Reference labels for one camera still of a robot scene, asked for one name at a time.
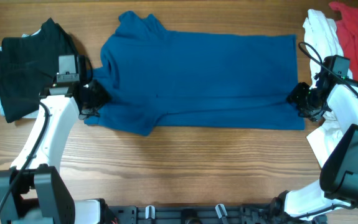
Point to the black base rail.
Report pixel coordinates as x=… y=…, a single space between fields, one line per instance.
x=181 y=214

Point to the black folded shirt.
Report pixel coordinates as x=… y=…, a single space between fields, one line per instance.
x=27 y=65

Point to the light blue folded shirt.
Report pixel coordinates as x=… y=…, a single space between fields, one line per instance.
x=32 y=115

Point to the blue polo shirt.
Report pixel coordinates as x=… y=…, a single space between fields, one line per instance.
x=160 y=77

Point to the white shirt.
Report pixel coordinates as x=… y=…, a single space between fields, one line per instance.
x=320 y=33

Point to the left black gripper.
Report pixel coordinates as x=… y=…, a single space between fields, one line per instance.
x=102 y=94

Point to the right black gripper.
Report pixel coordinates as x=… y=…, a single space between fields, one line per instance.
x=295 y=96

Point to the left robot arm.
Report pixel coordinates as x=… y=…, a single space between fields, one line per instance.
x=32 y=190

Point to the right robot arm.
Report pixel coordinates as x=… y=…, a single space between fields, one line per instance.
x=337 y=186

